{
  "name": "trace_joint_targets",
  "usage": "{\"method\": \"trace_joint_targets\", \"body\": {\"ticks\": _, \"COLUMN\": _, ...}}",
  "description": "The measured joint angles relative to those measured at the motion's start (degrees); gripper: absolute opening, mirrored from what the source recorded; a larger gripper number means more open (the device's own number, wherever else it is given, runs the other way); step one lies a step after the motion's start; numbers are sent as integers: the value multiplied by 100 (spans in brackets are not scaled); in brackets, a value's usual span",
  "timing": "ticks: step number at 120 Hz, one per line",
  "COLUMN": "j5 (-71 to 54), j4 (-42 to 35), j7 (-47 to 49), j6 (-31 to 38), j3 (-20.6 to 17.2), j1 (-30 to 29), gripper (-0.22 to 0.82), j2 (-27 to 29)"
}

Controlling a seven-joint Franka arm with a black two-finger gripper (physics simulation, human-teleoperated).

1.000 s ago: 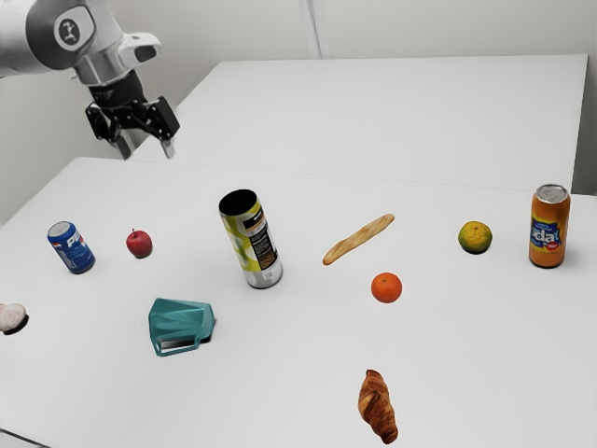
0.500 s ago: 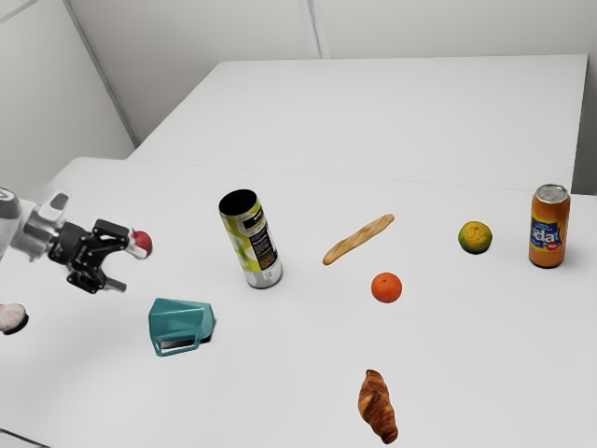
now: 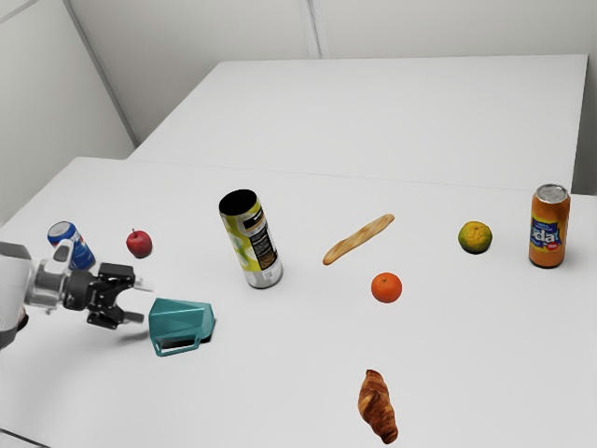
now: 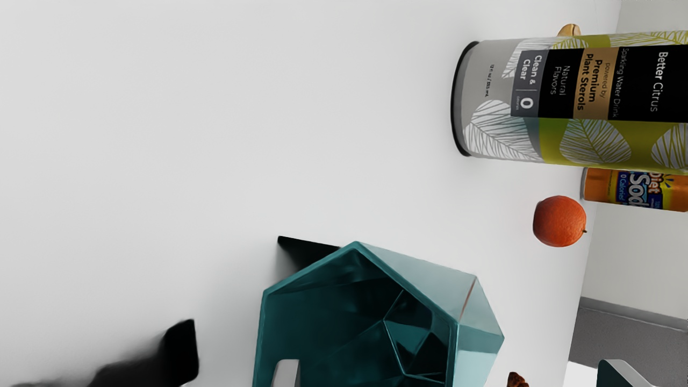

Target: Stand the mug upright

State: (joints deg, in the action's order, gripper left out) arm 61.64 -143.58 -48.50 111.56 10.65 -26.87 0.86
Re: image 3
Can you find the orange fruit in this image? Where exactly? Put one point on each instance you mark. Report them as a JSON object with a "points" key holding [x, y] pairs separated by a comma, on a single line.
{"points": [[386, 287]]}

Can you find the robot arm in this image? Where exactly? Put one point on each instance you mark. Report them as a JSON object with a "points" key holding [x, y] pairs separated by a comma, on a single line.
{"points": [[18, 284]]}

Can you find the orange soda can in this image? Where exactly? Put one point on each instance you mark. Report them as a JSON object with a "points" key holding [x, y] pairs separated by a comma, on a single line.
{"points": [[549, 226]]}

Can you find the red apple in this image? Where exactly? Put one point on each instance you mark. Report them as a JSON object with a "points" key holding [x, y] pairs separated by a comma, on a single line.
{"points": [[139, 243]]}

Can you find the green-yellow citrus fruit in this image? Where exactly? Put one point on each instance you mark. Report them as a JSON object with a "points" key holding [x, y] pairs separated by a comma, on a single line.
{"points": [[475, 237]]}

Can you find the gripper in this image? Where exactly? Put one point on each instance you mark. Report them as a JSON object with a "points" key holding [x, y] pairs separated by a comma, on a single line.
{"points": [[88, 293]]}

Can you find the croissant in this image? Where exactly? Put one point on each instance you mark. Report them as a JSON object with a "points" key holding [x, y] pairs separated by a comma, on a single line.
{"points": [[378, 406]]}

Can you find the tall yellow-green chips can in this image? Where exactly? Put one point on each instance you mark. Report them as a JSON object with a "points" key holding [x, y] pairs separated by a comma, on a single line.
{"points": [[251, 238]]}

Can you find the blue soda can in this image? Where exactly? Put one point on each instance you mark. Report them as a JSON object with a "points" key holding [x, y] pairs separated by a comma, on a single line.
{"points": [[77, 247]]}

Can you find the baguette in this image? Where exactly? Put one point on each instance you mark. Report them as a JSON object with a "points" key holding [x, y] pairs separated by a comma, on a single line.
{"points": [[358, 239]]}

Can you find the teal faceted mug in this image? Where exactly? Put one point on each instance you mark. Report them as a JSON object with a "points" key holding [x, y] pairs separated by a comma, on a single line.
{"points": [[179, 323]]}

